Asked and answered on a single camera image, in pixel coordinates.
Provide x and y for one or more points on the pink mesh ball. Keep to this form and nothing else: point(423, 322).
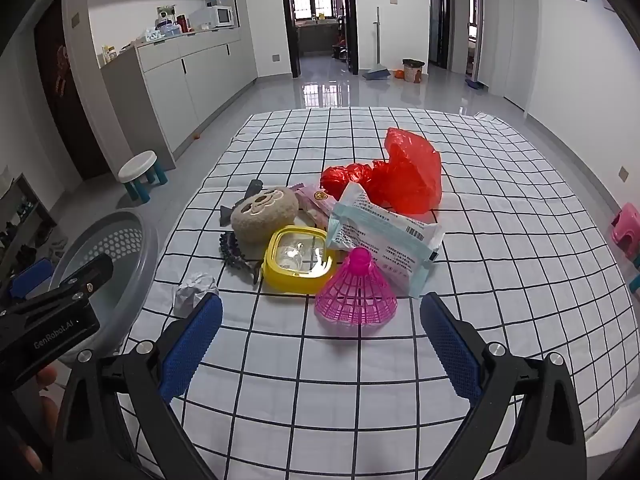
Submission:
point(357, 300)

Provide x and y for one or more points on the pink snack packet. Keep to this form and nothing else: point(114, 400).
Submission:
point(320, 200)

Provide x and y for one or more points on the grey perforated plastic basket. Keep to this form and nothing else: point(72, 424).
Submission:
point(125, 245)

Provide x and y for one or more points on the white stool with teal legs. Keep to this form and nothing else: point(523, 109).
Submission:
point(137, 164)

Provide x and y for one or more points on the broom with grey dustpan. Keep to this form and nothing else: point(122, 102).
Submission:
point(376, 72)

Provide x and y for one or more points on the white and blue wipes packet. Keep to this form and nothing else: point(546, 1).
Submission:
point(380, 235)

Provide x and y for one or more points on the table with checked cloth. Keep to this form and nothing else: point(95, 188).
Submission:
point(500, 240)

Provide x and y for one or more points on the crumpled shiny red wrapper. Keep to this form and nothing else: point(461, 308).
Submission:
point(345, 177)

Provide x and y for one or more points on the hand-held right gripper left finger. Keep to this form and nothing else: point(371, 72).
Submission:
point(192, 345)

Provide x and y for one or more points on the grey shark toy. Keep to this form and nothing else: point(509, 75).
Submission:
point(252, 187)

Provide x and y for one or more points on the grey shoe rack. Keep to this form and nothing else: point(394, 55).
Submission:
point(25, 195)

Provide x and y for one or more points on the white microwave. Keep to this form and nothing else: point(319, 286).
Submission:
point(218, 16)

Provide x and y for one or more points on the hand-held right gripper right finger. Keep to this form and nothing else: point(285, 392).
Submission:
point(450, 350)

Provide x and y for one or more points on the red plastic bag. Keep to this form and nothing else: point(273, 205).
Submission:
point(410, 170)

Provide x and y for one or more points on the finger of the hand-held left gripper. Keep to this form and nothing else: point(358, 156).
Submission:
point(85, 277)
point(31, 280)

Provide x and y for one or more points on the wicker waste bin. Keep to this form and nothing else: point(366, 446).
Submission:
point(413, 71)

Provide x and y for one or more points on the white paper ball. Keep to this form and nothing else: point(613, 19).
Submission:
point(192, 287)

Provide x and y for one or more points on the blue floor dustpan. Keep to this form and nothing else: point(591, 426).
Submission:
point(474, 84)

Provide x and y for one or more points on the red thermos bottle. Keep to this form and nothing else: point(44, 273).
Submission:
point(181, 23)

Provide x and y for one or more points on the person's left hand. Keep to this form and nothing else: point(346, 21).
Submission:
point(49, 400)

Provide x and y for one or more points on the white floor cabinet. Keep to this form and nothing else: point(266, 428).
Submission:
point(170, 80)

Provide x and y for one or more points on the dark wooden door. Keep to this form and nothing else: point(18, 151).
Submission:
point(65, 100)

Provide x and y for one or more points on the pink plastic stool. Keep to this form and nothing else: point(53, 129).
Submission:
point(627, 225)

